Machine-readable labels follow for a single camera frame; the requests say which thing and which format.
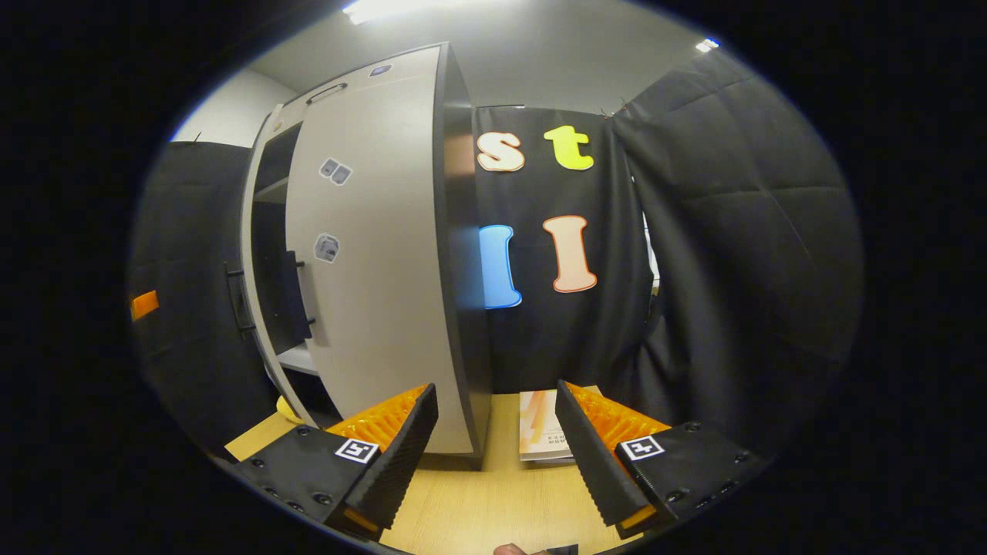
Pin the grey cabinet door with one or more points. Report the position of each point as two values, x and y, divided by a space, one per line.
370 270
245 247

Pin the black backdrop cloth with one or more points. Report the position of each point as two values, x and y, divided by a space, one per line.
732 270

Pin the small ceiling light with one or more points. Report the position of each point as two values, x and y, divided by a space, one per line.
706 45

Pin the large ceiling light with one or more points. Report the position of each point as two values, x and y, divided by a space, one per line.
385 8

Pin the grey cabinet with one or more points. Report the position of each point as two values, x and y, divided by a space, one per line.
455 270

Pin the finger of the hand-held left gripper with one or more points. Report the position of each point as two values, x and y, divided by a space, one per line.
144 305

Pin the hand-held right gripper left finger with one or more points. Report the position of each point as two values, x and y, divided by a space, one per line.
397 462

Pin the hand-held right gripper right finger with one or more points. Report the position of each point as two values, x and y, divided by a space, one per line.
590 455

